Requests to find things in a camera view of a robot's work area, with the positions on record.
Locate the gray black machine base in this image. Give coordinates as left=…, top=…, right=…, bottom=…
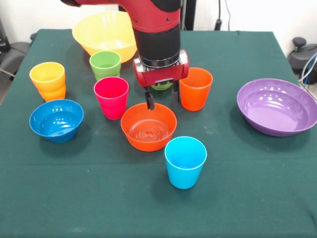
left=0, top=42, right=32, bottom=77
left=287, top=37, right=317, bottom=75

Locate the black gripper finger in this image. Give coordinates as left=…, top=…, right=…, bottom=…
left=144, top=86, right=156, bottom=111
left=172, top=80, right=181, bottom=103

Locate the light blue cup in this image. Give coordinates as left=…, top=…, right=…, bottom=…
left=164, top=136, right=208, bottom=190

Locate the orange cup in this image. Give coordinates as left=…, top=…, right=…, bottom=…
left=179, top=67, right=213, bottom=112

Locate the yellow cup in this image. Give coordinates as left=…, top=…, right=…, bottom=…
left=29, top=61, right=67, bottom=103

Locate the pink cup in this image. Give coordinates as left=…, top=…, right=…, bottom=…
left=93, top=76, right=130, bottom=120

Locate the purple bowl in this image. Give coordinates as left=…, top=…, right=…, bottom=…
left=236, top=78, right=317, bottom=137

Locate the black cable with plug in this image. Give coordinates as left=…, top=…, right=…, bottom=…
left=214, top=0, right=232, bottom=31

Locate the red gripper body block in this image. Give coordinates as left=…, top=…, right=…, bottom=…
left=133, top=49, right=191, bottom=88

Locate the large yellow bowl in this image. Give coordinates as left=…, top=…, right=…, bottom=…
left=71, top=10, right=138, bottom=64

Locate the green bowl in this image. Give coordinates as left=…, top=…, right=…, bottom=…
left=151, top=83, right=174, bottom=91

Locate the dark green tablecloth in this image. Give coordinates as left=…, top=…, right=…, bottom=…
left=0, top=29, right=317, bottom=238

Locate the orange bowl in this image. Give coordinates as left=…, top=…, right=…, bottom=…
left=120, top=102, right=178, bottom=152

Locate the green cup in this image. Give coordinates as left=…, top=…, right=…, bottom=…
left=89, top=51, right=122, bottom=81

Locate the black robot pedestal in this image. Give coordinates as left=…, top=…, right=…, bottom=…
left=118, top=0, right=204, bottom=31

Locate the blue bowl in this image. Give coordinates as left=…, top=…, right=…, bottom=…
left=29, top=99, right=85, bottom=143

